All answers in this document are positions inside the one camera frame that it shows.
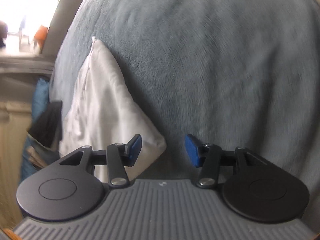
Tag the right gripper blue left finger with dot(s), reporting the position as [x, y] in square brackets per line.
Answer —
[119, 156]

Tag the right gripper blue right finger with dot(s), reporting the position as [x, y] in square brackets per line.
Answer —
[207, 158]

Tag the cream bear hoodie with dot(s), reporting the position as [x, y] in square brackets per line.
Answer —
[103, 112]

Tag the black folded garment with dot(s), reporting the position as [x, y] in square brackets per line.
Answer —
[48, 126]

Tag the blue pillow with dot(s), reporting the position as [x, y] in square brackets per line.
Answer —
[38, 106]

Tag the grey fleece bed blanket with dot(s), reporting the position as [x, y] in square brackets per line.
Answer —
[230, 72]

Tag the cream carved headboard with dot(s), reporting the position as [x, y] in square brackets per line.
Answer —
[15, 120]

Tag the grey curtain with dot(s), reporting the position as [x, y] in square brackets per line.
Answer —
[29, 64]

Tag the orange bag on sill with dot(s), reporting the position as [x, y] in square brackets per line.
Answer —
[40, 35]

